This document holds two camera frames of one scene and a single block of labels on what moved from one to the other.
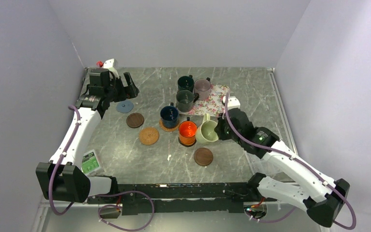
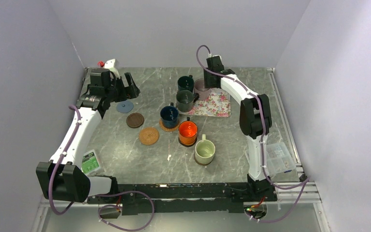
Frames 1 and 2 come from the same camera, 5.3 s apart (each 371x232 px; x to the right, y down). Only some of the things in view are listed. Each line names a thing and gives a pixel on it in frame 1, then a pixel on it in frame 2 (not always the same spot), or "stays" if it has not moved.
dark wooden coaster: x=135 y=120 stays
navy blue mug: x=169 y=116 stays
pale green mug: x=206 y=133 → x=205 y=151
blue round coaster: x=124 y=106 stays
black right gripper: x=219 y=128 → x=207 y=83
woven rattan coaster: x=149 y=136 stays
